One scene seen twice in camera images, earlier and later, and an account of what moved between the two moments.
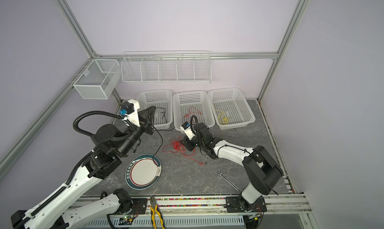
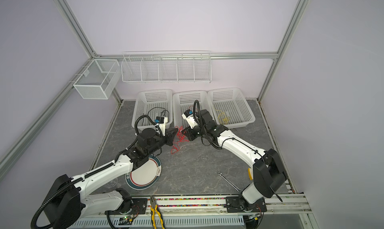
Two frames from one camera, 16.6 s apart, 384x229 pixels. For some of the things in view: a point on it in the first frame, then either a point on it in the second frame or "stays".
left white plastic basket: x=162 y=100 stays
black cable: x=159 y=130 -> x=167 y=111
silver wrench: x=234 y=185 stays
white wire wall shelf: x=169 y=67 stays
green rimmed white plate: x=143 y=171 stays
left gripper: x=145 y=123 -> x=170 y=136
